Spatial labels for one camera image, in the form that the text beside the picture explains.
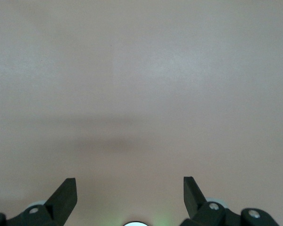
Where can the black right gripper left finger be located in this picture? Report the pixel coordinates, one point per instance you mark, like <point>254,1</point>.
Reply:
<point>63,200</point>

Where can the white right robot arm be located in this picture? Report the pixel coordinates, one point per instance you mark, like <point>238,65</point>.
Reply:
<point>135,223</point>

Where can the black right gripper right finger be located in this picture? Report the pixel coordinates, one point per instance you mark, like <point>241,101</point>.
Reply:
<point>193,200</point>

